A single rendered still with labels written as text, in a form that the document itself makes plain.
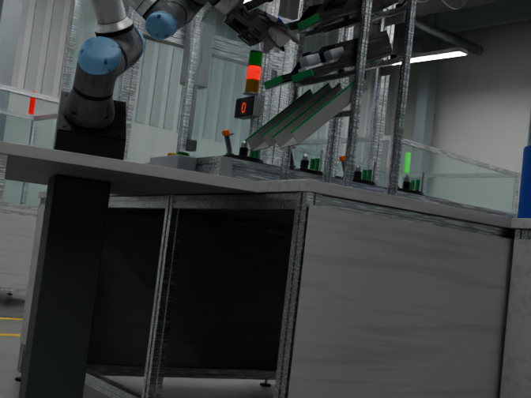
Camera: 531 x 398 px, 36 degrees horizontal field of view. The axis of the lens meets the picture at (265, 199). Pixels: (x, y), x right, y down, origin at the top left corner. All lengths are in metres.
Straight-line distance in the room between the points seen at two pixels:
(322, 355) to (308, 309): 0.12
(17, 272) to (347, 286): 6.07
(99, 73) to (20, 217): 5.58
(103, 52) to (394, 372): 1.18
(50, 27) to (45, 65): 0.53
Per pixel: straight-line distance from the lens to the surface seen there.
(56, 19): 11.62
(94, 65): 2.35
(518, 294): 2.42
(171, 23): 2.21
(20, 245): 7.89
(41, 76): 11.43
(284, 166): 2.58
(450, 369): 2.32
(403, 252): 2.16
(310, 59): 2.39
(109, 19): 2.46
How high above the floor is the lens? 0.64
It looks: 5 degrees up
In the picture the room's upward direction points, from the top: 7 degrees clockwise
